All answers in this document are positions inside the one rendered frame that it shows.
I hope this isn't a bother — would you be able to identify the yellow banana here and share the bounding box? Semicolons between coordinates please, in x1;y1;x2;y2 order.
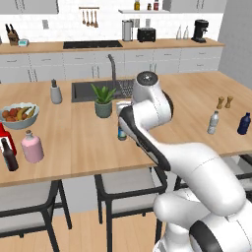
16;104;36;121

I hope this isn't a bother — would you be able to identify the grey wall cupboard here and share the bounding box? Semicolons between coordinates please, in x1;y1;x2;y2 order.
0;0;60;16
162;0;228;15

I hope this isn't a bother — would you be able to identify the wooden utensil rail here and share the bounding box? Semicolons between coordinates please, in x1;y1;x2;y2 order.
78;6;100;30

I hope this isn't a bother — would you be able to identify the dark brown glass bottle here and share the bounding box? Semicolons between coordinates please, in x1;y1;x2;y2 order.
0;137;20;172

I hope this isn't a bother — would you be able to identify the black coffee machine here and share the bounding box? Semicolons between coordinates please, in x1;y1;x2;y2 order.
190;19;210;44

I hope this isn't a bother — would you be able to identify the grey soap dispenser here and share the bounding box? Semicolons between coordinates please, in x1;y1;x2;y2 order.
49;78;64;105

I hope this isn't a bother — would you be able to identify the black hob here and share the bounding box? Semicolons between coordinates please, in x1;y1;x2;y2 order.
62;39;124;50

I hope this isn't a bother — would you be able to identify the pale blue fruit bowl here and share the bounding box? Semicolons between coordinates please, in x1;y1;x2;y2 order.
0;101;40;131

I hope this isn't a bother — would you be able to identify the red bottle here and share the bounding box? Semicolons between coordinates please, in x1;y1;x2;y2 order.
0;122;18;158

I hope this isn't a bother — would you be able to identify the wooden knife block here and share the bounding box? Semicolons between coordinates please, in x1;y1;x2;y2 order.
4;23;21;46

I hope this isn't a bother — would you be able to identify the dark sink basin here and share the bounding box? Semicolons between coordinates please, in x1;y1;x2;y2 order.
71;79;136;103

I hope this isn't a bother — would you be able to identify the black toaster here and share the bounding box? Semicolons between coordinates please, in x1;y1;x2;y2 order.
136;27;158;43

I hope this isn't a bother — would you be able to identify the white wall shelf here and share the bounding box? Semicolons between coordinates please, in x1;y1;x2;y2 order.
117;8;171;15

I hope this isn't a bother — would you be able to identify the steel canister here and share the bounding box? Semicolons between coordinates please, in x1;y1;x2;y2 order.
121;19;135;42

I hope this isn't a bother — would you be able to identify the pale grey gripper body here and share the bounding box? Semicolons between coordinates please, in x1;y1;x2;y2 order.
115;100;133;115

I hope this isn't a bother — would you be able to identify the pink round bottle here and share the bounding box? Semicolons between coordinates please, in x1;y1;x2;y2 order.
21;129;45;164

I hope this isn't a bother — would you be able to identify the grey sink tap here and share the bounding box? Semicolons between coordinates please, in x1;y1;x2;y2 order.
107;53;118;83

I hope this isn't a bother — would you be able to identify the blue label bottle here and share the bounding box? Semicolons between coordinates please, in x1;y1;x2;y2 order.
117;121;128;142

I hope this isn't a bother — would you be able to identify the brown wooden shaker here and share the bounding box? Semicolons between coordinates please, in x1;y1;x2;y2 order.
224;94;234;109
216;95;225;110

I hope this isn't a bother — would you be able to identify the wire dish rack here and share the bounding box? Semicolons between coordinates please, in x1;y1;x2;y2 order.
117;79;136;99

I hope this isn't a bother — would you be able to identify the grey base cupboard run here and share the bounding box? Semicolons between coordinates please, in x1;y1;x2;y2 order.
0;45;225;85

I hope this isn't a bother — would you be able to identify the green potted plant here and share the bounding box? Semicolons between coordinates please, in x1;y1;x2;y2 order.
90;83;117;119

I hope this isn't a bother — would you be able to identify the small pale digital scale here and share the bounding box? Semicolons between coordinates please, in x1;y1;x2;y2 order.
18;37;31;47

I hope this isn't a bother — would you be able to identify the clear plastic bottle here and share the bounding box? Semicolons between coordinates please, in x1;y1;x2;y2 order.
207;110;221;136

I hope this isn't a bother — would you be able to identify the dark blue bottle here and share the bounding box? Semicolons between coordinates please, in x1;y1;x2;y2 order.
236;111;252;136

